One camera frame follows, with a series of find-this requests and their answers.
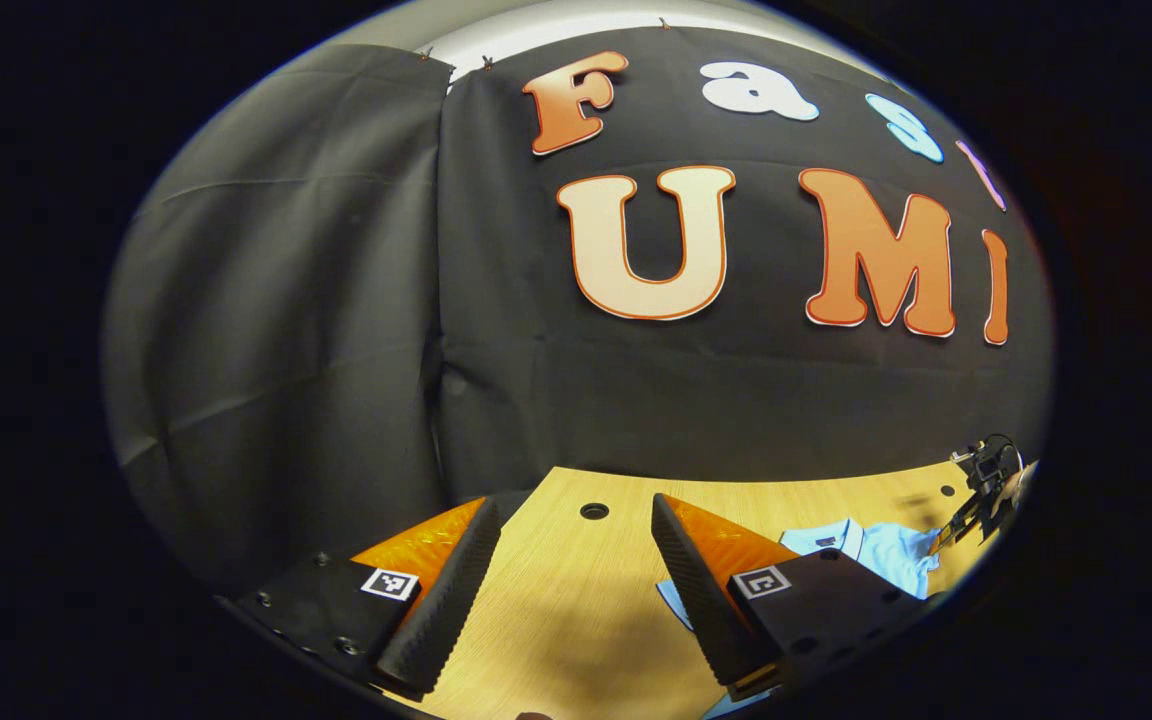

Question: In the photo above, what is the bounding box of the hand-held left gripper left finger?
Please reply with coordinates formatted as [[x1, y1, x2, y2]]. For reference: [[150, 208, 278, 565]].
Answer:
[[232, 496, 501, 701]]

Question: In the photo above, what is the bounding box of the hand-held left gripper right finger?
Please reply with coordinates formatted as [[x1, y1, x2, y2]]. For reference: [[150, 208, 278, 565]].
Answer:
[[649, 492, 929, 704]]

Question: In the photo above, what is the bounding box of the light blue T-shirt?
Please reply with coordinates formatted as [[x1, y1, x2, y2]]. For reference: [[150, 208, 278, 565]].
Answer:
[[656, 518, 943, 720]]

